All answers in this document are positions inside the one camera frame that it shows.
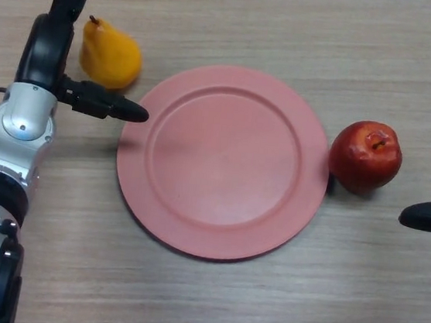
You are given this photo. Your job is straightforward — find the red apple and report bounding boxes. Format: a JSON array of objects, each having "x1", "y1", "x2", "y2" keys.
[{"x1": 324, "y1": 116, "x2": 407, "y2": 199}]

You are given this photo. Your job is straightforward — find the yellow pear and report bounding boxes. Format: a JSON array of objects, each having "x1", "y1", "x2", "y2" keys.
[{"x1": 75, "y1": 14, "x2": 146, "y2": 94}]

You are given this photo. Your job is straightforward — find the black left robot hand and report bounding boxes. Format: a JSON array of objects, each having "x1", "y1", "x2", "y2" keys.
[{"x1": 10, "y1": 0, "x2": 164, "y2": 125}]

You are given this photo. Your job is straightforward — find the pink round plate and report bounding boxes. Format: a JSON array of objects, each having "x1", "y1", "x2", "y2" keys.
[{"x1": 106, "y1": 53, "x2": 342, "y2": 275}]

